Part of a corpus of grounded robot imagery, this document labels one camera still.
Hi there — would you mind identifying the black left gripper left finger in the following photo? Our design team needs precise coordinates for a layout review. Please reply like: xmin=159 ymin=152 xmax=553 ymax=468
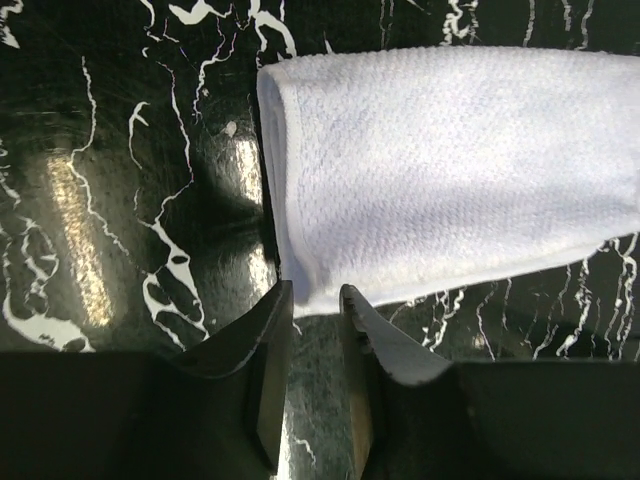
xmin=1 ymin=281 xmax=293 ymax=479

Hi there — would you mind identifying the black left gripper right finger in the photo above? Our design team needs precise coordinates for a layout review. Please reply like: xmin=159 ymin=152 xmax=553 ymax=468
xmin=340 ymin=284 xmax=639 ymax=479

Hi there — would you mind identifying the white waffle towel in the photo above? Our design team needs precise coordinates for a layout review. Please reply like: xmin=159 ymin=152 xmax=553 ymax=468
xmin=257 ymin=46 xmax=639 ymax=317

